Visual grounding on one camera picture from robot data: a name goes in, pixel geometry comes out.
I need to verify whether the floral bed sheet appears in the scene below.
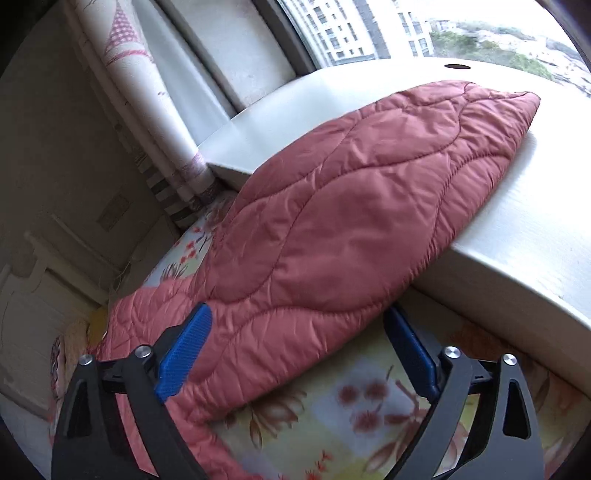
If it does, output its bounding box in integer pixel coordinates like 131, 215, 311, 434
49, 191, 591, 480

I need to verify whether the white wooden headboard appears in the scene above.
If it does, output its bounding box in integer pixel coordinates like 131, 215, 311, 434
1, 232, 108, 417

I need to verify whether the yellow pillow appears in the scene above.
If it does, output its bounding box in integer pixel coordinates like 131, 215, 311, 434
87, 306, 108, 349

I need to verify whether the white window sill ledge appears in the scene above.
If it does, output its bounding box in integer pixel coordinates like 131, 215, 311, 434
199, 58, 590, 391

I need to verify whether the cream textured pillow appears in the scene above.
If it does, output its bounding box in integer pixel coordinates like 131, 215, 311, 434
63, 319, 88, 371

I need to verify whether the white bedside table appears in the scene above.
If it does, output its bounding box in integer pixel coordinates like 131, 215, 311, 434
108, 216, 179, 307

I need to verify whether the colourful patterned pillow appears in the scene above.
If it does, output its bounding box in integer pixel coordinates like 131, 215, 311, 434
50, 336, 66, 400

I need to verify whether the patterned beige curtain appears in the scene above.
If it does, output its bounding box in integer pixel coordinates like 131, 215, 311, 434
62, 1, 221, 230

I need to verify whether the pink quilted jacket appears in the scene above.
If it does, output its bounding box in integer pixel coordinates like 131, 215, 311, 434
98, 81, 541, 479

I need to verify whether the wall power socket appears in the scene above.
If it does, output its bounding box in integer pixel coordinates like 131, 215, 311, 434
96, 194, 130, 232

